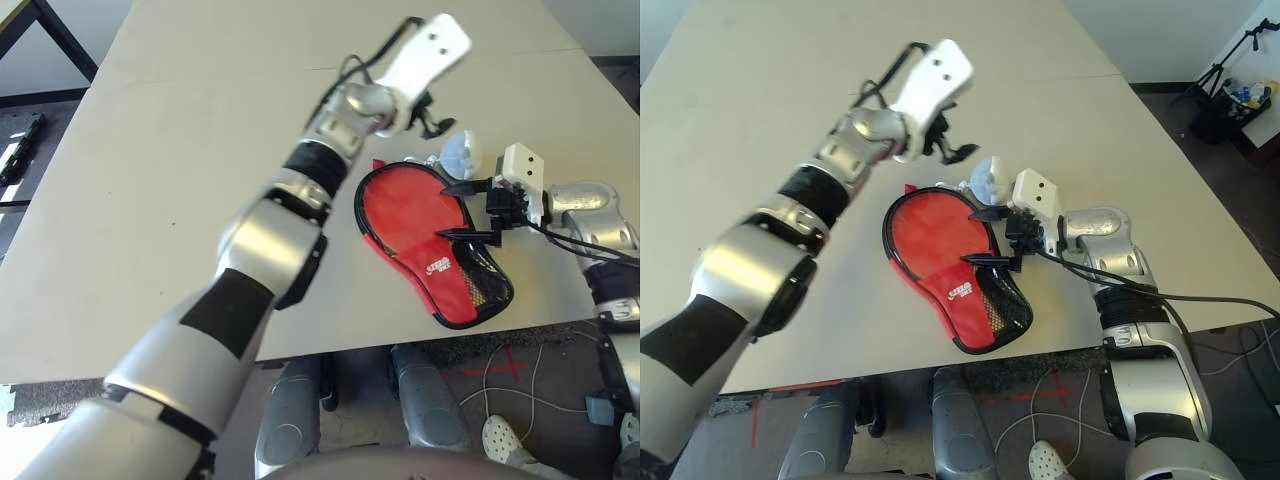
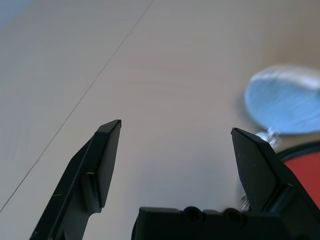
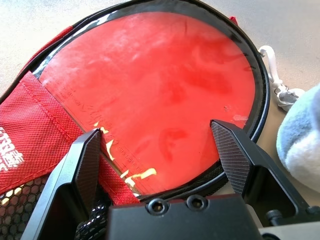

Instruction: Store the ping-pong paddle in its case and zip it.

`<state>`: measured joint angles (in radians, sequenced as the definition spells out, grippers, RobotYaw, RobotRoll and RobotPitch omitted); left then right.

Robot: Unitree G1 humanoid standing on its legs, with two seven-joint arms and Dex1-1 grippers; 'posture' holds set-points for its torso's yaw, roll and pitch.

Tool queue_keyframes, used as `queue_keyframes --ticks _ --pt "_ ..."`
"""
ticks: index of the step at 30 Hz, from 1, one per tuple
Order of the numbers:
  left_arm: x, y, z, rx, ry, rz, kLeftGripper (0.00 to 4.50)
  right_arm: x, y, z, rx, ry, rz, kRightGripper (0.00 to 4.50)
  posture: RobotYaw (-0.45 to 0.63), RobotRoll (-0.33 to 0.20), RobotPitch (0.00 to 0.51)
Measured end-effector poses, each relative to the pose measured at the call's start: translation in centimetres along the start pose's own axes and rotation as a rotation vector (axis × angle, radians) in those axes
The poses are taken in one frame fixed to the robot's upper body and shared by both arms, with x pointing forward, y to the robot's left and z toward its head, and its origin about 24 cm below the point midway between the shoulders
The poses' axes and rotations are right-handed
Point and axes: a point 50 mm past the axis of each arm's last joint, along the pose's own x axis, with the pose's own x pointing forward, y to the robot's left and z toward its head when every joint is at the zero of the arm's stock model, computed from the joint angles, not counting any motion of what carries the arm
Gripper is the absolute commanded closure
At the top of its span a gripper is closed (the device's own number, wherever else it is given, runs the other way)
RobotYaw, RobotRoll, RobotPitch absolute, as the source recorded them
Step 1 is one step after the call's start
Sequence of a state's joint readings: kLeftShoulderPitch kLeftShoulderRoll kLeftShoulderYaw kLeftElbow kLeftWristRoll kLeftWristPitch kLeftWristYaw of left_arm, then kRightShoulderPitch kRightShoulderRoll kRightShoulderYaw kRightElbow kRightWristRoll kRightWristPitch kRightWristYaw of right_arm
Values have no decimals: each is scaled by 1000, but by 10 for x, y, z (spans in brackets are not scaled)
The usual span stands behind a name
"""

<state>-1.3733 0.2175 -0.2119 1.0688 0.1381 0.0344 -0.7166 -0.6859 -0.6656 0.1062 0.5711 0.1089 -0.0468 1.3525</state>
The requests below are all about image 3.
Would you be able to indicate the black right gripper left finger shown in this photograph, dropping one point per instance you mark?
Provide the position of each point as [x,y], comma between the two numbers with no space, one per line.
[72,180]

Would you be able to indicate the white plastic clip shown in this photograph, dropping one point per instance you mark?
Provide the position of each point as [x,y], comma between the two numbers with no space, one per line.
[272,65]

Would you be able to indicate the red and black paddle case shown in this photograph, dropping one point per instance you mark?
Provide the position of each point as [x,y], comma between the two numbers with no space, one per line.
[37,120]

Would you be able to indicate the red ping-pong paddle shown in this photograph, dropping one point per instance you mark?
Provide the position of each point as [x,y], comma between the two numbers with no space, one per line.
[150,87]

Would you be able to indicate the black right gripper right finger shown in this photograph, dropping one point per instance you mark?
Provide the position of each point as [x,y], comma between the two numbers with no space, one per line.
[240,160]

